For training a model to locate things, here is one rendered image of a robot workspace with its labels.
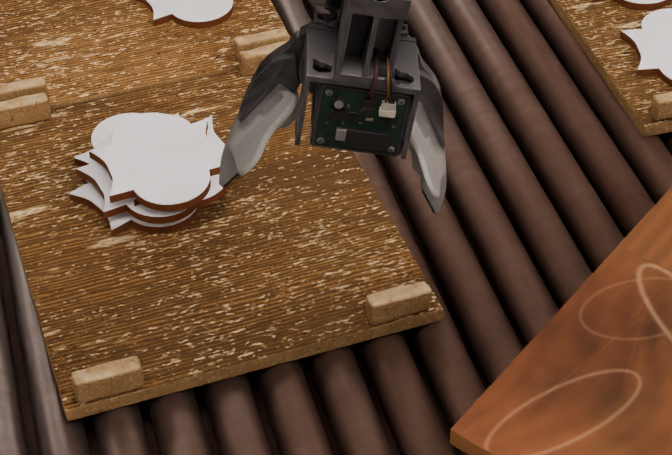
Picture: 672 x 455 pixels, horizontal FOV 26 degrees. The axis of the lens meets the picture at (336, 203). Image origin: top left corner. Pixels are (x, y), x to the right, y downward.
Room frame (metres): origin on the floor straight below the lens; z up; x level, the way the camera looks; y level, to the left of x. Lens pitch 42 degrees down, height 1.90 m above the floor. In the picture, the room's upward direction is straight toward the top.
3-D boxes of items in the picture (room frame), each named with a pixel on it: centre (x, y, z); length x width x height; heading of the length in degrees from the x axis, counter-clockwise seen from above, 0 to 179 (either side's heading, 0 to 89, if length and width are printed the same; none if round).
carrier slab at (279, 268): (1.05, 0.14, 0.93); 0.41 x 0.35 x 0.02; 20
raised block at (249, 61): (1.28, 0.08, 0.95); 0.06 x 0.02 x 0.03; 110
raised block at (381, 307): (0.91, -0.06, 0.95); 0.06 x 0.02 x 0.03; 110
